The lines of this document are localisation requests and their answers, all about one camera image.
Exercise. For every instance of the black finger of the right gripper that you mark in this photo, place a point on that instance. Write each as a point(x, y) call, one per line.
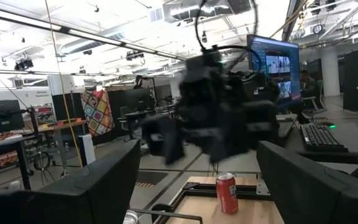
point(261, 137)
point(163, 140)

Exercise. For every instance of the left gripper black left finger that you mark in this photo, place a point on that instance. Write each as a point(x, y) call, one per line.
point(57, 205)

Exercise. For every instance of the colourful crochet blanket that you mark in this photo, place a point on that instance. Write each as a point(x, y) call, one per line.
point(97, 112)

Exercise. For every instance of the white pillar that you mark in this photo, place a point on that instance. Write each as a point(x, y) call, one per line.
point(330, 71)

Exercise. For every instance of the person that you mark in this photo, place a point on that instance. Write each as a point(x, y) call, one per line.
point(308, 88)

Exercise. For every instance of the wooden work table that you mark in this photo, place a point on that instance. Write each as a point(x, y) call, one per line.
point(61, 124)

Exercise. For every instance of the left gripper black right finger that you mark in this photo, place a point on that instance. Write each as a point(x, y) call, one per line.
point(322, 199)

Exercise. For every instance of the black mat striped edge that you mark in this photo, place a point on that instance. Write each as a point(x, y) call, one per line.
point(151, 177)

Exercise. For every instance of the large lit computer monitor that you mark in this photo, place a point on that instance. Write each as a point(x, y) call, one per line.
point(275, 68)

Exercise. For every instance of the orange Fanta can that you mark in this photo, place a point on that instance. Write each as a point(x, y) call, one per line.
point(227, 194)

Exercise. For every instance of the black-legged work table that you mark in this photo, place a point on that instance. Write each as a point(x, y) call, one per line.
point(2, 143)

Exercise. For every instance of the white cabinet box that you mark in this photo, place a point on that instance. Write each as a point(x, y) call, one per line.
point(87, 149)

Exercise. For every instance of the long ceiling light bar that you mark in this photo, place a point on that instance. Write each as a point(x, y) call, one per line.
point(89, 35)

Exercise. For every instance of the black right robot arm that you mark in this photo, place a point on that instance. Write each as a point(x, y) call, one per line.
point(259, 84)

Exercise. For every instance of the red Coca-Cola can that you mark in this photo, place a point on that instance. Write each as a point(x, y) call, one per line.
point(130, 218)

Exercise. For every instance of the black computer mouse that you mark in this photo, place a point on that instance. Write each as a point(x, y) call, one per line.
point(329, 125)

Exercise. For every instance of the black backlit keyboard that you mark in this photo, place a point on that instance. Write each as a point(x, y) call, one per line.
point(320, 138)

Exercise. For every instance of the office chair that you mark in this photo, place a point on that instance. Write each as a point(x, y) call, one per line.
point(320, 102)

